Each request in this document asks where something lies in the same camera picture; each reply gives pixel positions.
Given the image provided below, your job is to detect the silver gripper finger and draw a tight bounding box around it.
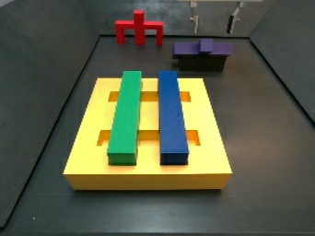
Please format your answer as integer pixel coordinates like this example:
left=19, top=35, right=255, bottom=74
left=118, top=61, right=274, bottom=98
left=190, top=1, right=199, bottom=34
left=227, top=2, right=245, bottom=34

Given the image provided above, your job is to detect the purple three-legged block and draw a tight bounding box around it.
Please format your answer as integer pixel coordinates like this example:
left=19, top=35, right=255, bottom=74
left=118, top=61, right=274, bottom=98
left=173, top=39, right=234, bottom=59

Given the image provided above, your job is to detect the black angled fixture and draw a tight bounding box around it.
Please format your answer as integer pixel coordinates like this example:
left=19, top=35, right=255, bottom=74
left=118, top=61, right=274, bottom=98
left=179, top=55, right=227, bottom=72

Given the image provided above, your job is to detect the yellow slotted board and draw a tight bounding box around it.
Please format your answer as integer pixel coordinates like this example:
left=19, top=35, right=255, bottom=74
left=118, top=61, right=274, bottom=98
left=65, top=78, right=231, bottom=190

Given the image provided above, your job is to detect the red three-legged block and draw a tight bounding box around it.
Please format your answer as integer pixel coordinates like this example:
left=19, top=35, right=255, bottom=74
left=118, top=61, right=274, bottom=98
left=115, top=10, right=165, bottom=46

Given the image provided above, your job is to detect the blue rectangular bar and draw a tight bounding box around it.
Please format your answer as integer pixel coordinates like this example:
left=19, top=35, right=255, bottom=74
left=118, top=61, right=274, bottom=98
left=158, top=71, right=190, bottom=165

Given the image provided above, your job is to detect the green rectangular bar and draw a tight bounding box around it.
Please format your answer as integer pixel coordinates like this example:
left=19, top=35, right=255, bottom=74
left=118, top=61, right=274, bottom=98
left=107, top=71, right=142, bottom=166

